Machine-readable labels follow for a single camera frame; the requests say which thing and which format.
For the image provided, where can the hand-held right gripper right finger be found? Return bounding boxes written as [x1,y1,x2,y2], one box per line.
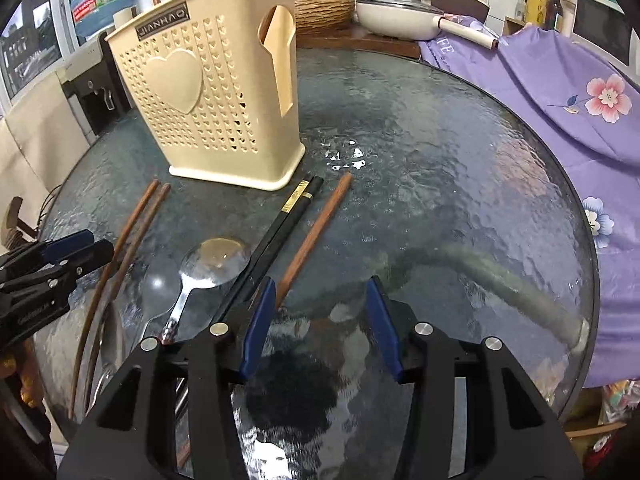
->
[365,275,586,480]

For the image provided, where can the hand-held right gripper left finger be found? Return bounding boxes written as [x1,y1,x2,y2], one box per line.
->
[57,276,278,480]

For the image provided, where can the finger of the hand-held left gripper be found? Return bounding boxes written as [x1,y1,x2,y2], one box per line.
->
[0,238,115,307]
[0,229,96,273]

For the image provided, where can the beige plastic utensil holder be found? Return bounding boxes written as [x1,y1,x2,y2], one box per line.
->
[104,0,307,192]

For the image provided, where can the person's left hand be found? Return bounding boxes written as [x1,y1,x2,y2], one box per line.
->
[0,352,41,408]

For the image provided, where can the brown carved wooden piece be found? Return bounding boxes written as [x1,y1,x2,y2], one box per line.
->
[0,197,38,250]

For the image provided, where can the beige cloth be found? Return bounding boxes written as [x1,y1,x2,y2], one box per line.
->
[0,72,93,241]

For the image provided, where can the white water dispenser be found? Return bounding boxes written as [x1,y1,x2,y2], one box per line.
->
[57,35,133,136]

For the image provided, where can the white framed glass window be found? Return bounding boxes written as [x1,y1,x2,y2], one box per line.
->
[0,0,68,106]

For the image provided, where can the colourful printed bag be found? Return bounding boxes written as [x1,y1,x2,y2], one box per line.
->
[565,380,632,461]

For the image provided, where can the purple floral cloth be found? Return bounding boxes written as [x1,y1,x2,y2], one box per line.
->
[417,15,640,388]

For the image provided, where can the cream frying pan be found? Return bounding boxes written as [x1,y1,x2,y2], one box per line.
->
[355,0,500,52]

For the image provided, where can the woven pattern wash basin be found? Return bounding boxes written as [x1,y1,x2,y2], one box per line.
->
[294,0,357,36]

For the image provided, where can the small wooden shelf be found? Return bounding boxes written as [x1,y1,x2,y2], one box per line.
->
[502,15,531,37]

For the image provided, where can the brown glass bottle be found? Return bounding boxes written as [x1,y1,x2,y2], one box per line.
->
[547,0,567,32]

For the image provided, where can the white microwave oven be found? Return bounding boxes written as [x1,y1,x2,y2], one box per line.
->
[570,0,633,68]

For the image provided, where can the black cable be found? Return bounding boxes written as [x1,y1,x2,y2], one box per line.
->
[37,185,63,221]

